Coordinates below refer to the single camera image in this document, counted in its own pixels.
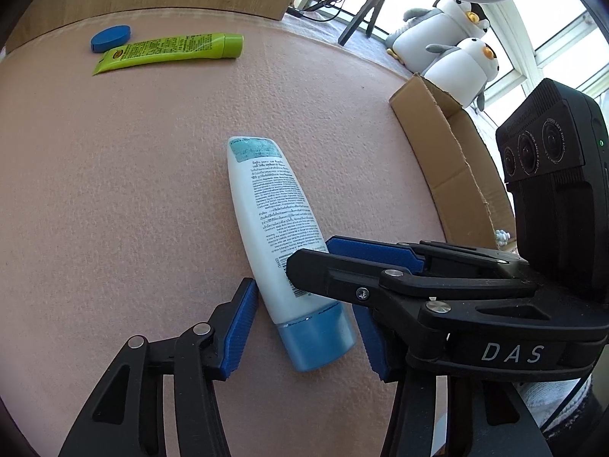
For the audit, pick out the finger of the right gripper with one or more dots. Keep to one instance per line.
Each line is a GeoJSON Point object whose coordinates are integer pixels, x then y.
{"type": "Point", "coordinates": [430, 257]}
{"type": "Point", "coordinates": [372, 284]}

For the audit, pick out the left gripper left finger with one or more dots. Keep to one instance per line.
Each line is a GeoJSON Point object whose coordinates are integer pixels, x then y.
{"type": "Point", "coordinates": [123, 415]}

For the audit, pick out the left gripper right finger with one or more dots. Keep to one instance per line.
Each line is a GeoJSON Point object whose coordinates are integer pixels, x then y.
{"type": "Point", "coordinates": [484, 418]}

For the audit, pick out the white blue lotion tube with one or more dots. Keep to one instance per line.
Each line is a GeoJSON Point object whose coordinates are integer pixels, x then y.
{"type": "Point", "coordinates": [275, 220]}

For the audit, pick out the green tube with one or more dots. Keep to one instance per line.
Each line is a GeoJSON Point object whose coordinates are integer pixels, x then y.
{"type": "Point", "coordinates": [211, 46]}

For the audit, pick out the white massage stick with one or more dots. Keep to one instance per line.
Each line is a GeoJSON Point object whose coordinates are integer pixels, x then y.
{"type": "Point", "coordinates": [502, 237]}

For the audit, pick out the brown cardboard box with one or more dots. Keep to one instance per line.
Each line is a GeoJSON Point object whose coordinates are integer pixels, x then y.
{"type": "Point", "coordinates": [467, 189]}

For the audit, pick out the front penguin plush toy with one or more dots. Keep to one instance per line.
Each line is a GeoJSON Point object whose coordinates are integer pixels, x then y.
{"type": "Point", "coordinates": [463, 70]}

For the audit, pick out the penguin plush toy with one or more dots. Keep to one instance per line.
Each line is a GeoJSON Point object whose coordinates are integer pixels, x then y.
{"type": "Point", "coordinates": [463, 70]}
{"type": "Point", "coordinates": [448, 22]}

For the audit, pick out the rear penguin plush toy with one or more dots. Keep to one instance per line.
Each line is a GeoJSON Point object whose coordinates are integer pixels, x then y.
{"type": "Point", "coordinates": [448, 22]}

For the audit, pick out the black tripod stand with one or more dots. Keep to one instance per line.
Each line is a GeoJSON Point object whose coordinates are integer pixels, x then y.
{"type": "Point", "coordinates": [372, 7]}

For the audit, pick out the blue round lid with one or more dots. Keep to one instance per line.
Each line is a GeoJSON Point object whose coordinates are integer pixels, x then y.
{"type": "Point", "coordinates": [109, 38]}

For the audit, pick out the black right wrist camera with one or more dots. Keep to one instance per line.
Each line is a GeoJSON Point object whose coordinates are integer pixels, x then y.
{"type": "Point", "coordinates": [554, 150]}

